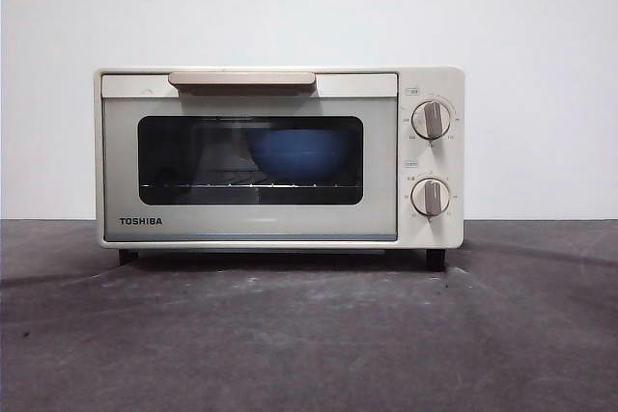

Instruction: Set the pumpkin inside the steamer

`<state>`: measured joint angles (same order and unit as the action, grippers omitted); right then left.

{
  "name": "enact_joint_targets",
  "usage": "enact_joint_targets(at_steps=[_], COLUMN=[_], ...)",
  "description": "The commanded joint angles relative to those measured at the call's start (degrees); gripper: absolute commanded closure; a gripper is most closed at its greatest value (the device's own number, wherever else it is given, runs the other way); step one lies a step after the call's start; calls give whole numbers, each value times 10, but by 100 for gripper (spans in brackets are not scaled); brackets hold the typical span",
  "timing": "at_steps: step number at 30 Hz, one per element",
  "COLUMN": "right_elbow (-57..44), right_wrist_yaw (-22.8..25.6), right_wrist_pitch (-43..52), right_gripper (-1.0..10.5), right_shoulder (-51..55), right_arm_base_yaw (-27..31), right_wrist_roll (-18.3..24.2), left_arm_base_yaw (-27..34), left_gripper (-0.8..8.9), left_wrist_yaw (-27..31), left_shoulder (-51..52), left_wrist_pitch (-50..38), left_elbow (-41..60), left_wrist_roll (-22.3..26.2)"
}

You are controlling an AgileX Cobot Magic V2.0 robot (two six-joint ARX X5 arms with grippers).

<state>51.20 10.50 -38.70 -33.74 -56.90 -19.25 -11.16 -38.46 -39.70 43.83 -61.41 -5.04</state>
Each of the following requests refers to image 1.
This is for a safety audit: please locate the beige timer knob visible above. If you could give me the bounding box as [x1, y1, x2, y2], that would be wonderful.
[409, 177, 453, 218]

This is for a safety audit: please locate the blue ribbed bowl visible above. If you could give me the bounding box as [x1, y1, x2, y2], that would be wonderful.
[245, 127, 350, 180]

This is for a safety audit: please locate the glass oven door with handle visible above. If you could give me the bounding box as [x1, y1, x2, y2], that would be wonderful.
[99, 71, 400, 243]

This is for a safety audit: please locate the cream Toshiba toaster oven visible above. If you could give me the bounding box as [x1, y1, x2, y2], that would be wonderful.
[94, 65, 466, 271]

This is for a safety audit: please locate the metal wire oven rack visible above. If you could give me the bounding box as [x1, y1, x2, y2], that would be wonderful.
[140, 168, 361, 190]

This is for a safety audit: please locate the beige temperature knob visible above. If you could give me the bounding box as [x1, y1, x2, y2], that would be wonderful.
[412, 99, 455, 142]

